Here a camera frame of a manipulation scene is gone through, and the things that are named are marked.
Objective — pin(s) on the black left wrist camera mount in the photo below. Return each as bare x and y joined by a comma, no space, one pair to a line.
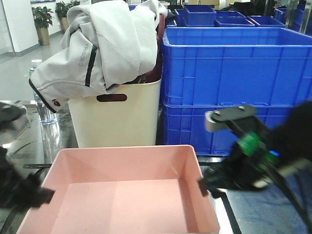
13,117

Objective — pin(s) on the small blue bins background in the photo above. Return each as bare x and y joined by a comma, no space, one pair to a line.
238,14

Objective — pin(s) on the large blue crate lower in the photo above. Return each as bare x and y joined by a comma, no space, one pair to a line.
185,124

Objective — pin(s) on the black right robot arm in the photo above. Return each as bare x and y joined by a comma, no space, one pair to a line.
292,139

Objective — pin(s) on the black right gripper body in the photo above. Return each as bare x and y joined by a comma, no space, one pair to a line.
235,172

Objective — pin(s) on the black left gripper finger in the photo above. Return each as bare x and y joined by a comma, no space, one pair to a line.
42,196

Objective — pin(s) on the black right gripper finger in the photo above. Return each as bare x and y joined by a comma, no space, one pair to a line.
203,188

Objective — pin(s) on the large blue crate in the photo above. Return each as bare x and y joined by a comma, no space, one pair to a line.
185,124
267,66

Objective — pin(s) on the large blue crate upper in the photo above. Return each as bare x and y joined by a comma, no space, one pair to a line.
267,66

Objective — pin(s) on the pink plastic bin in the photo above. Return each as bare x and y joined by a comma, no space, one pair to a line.
124,190

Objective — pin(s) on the green circuit board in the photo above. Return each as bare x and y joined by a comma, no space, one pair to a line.
255,149

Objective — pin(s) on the grey jacket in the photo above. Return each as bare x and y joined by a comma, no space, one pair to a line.
105,46

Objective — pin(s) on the clear water bottle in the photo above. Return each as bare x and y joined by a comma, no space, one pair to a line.
46,117

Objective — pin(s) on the cream laundry basket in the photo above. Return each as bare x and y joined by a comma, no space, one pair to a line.
127,117

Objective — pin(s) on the background potted plant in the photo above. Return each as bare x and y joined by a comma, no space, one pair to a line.
42,19

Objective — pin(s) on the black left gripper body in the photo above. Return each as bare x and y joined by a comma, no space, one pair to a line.
16,191

